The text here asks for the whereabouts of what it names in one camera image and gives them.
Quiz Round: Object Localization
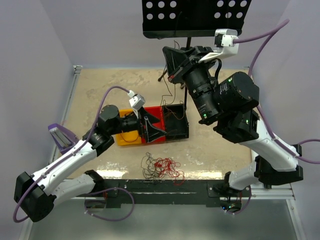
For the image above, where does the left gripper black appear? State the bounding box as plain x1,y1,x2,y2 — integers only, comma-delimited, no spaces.
109,106,167,142

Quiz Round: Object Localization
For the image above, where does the brown wire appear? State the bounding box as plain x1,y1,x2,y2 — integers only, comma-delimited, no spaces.
159,41,187,137

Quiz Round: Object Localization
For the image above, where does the dark red wire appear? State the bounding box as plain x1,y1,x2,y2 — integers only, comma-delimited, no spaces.
118,113,140,144

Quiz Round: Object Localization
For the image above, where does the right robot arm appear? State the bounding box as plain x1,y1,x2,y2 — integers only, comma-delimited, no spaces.
162,46,304,197

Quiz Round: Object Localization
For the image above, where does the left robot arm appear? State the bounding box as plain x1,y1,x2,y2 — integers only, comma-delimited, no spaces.
13,105,167,223

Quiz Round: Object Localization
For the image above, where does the red plastic bin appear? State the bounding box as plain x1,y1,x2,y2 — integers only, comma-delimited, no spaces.
145,106,166,144

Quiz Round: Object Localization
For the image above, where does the yellow plastic bin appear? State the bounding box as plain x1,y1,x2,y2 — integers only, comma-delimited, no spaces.
114,108,142,147

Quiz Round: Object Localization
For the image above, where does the black plastic bin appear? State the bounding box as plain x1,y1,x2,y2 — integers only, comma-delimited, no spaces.
162,103,189,141

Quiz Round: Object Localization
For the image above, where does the black music stand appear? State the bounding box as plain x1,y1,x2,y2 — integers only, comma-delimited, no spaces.
141,0,253,108

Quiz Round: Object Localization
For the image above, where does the purple holder block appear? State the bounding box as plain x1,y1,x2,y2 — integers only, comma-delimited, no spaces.
48,123,79,155

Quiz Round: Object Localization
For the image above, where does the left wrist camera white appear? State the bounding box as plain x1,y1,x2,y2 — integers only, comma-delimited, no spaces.
127,90,146,118

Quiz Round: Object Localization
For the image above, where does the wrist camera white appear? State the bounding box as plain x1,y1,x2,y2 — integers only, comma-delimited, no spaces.
127,90,146,118
199,28,239,63

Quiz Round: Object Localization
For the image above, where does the red wire tangle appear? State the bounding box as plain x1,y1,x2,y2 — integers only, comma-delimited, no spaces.
153,157,186,186

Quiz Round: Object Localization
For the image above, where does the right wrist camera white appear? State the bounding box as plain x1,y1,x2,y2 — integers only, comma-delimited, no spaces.
199,28,239,63

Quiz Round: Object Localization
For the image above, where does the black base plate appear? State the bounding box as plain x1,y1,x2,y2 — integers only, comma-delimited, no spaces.
92,179,250,208

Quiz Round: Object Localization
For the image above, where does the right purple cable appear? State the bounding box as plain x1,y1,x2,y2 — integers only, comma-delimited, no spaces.
224,18,320,215

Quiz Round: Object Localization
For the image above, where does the purple cable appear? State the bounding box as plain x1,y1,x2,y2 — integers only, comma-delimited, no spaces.
12,85,135,223
224,18,320,215

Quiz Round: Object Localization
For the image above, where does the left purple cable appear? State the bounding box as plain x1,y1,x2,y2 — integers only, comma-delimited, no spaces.
12,85,135,223

